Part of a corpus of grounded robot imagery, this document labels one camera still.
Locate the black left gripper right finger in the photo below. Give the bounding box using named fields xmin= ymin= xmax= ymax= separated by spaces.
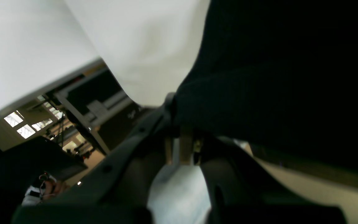
xmin=200 ymin=134 xmax=347 ymax=224

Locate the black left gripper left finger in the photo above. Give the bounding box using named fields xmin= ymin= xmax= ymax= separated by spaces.
xmin=12 ymin=93 xmax=175 ymax=224

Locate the black t-shirt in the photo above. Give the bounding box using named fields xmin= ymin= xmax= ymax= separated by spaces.
xmin=174 ymin=0 xmax=358 ymax=171

